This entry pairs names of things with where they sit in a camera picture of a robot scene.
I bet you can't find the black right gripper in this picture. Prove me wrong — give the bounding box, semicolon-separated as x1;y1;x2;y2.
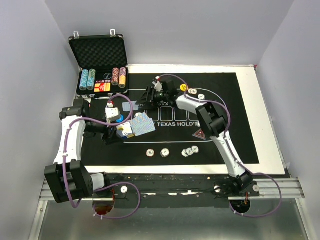
136;84;169;111

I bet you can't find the blue playing card box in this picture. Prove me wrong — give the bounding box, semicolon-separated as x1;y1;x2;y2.
116;121;135;139

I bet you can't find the blue small blind button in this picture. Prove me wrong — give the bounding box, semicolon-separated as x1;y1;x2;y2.
116;115;124;123

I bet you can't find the blue backed card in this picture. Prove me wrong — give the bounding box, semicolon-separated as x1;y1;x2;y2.
122;101;139;112

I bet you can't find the blue backed card fan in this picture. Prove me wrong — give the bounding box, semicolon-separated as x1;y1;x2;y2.
130;113;156;137

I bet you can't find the yellow big blind button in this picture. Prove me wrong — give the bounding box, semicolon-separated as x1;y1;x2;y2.
179;84;188;92

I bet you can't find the red poker chip stack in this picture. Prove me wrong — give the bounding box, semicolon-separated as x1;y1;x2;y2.
146;149;155;157

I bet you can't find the grey poker chip stack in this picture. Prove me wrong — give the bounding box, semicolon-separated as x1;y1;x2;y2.
160;148;170;158

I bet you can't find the red triangular dealer button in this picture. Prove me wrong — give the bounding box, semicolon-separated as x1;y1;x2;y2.
192;128;206;141

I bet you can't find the blue poker chip stack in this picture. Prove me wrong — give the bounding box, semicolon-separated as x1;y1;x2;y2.
181;145;199;158

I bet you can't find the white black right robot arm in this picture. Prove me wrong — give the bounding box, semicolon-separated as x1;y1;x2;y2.
137;76;253;196

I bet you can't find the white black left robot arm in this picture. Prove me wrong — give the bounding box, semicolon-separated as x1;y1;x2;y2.
44;98;121;204

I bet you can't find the orange chip row in case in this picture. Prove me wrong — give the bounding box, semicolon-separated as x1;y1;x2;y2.
118;67;127;89

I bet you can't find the red chip row in case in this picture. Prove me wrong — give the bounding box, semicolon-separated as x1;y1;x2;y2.
111;67;120;86

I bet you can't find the card deck in case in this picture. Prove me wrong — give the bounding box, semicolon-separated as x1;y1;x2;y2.
93;79;112;93

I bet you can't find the black poker table mat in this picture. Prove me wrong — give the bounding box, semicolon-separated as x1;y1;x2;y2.
81;73;259;166

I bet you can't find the black aluminium poker case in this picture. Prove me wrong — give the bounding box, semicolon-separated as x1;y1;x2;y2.
68;29;130;98

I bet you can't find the green chip row in case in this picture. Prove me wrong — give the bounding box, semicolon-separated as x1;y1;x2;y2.
86;68;96;91

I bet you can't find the blue chip row in case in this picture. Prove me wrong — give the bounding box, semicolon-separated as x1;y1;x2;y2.
79;69;89;91

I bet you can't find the white table board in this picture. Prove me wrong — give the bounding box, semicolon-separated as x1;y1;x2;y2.
86;64;285;175

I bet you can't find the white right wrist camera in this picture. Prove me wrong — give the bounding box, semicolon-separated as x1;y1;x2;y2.
152;80;163;92

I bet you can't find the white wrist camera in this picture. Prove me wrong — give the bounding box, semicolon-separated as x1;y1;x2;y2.
105;107;121;123
152;80;163;92

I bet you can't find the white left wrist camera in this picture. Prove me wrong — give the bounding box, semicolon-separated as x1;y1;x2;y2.
105;107;121;123

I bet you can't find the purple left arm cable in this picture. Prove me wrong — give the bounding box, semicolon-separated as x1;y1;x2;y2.
62;93;142;220

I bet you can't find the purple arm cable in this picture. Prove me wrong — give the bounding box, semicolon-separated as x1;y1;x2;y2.
158;73;283;218
62;93;142;220

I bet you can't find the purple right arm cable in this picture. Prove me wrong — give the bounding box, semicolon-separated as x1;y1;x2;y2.
158;73;283;218

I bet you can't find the aluminium rail frame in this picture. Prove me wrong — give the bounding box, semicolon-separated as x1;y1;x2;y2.
29;176;309;240

